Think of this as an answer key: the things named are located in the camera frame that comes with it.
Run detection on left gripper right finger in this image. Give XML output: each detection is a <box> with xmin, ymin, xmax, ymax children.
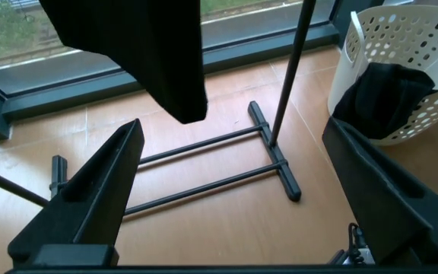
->
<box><xmin>321</xmin><ymin>116</ymin><xmax>438</xmax><ymax>266</ymax></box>

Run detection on white laundry basket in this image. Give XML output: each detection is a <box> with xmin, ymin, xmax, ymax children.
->
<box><xmin>326</xmin><ymin>4</ymin><xmax>438</xmax><ymax>147</ymax></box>

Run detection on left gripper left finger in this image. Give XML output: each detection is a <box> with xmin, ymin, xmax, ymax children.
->
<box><xmin>7</xmin><ymin>118</ymin><xmax>146</xmax><ymax>268</ymax></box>

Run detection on black clothes rack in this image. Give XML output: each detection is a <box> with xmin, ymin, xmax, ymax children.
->
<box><xmin>0</xmin><ymin>0</ymin><xmax>318</xmax><ymax>218</ymax></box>

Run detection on heap of clothes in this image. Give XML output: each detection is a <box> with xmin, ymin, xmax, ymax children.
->
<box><xmin>332</xmin><ymin>61</ymin><xmax>438</xmax><ymax>141</ymax></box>

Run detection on black shorts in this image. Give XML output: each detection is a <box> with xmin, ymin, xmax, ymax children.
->
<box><xmin>37</xmin><ymin>0</ymin><xmax>209</xmax><ymax>126</ymax></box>

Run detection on window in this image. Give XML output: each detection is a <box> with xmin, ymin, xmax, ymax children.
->
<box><xmin>0</xmin><ymin>0</ymin><xmax>386</xmax><ymax>142</ymax></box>

